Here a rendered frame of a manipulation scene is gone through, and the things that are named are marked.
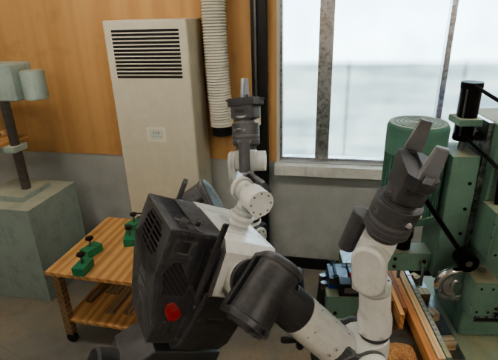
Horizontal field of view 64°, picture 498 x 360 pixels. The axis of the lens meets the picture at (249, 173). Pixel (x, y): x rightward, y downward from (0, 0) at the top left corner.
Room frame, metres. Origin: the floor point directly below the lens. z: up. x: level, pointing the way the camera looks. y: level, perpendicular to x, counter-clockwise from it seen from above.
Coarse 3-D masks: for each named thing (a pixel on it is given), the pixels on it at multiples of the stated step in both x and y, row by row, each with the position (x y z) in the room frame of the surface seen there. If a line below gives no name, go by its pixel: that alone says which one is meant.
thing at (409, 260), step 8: (416, 248) 1.15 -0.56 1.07; (424, 248) 1.15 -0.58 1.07; (392, 256) 1.12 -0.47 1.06; (400, 256) 1.12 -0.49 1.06; (408, 256) 1.12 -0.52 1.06; (416, 256) 1.12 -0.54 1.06; (424, 256) 1.11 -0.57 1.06; (392, 264) 1.12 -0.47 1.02; (400, 264) 1.12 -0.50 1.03; (408, 264) 1.12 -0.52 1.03; (416, 264) 1.12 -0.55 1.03
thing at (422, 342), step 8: (392, 272) 1.20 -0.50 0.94; (400, 280) 1.15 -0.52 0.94; (408, 304) 1.02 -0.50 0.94; (408, 312) 0.99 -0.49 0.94; (408, 320) 0.98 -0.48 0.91; (416, 320) 0.95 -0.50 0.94; (416, 328) 0.92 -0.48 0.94; (416, 336) 0.91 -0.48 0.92; (424, 336) 0.89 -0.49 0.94; (424, 344) 0.86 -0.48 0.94; (424, 352) 0.85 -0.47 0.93; (432, 352) 0.83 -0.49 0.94
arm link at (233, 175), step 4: (232, 152) 1.21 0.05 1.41; (228, 156) 1.19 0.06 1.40; (232, 156) 1.19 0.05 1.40; (228, 160) 1.19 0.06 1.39; (232, 160) 1.18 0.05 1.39; (228, 164) 1.18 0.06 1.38; (232, 164) 1.18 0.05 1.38; (228, 168) 1.19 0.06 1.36; (232, 168) 1.18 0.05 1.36; (228, 172) 1.19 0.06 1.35; (232, 172) 1.18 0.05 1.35; (236, 172) 1.21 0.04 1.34; (232, 176) 1.18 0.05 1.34; (236, 176) 1.21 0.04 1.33; (240, 176) 1.22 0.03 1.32; (232, 180) 1.18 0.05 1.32
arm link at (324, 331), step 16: (320, 304) 0.68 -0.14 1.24; (320, 320) 0.63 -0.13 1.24; (336, 320) 0.68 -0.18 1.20; (304, 336) 0.62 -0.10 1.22; (320, 336) 0.62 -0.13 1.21; (336, 336) 0.64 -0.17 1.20; (352, 336) 0.66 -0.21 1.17; (320, 352) 0.62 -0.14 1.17; (336, 352) 0.63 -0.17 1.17; (352, 352) 0.63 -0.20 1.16; (368, 352) 0.63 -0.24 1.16
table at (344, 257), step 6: (342, 252) 1.39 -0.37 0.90; (342, 258) 1.35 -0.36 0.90; (348, 258) 1.35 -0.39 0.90; (396, 324) 0.98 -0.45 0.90; (396, 330) 0.96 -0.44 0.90; (402, 330) 0.96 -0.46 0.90; (408, 330) 0.96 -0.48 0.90; (390, 336) 0.93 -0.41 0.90; (396, 336) 0.93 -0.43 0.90; (402, 336) 0.93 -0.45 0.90; (408, 336) 0.93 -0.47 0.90; (402, 342) 0.91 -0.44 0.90; (408, 342) 0.91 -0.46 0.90; (414, 342) 0.91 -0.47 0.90; (414, 348) 0.89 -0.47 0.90; (420, 354) 0.86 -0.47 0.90
